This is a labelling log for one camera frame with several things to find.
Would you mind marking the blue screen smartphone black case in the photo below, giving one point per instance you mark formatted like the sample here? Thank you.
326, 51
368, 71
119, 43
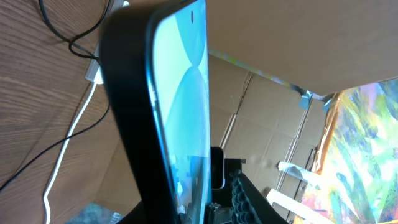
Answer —
154, 60

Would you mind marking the colourful painted canvas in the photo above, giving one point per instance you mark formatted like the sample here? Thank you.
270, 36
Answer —
358, 164

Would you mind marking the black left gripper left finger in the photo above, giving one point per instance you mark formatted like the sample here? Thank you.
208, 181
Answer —
140, 214

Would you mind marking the white power strip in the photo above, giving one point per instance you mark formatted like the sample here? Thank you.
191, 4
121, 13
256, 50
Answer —
94, 73

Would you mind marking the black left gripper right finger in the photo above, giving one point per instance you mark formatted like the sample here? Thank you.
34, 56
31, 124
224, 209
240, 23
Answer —
249, 206

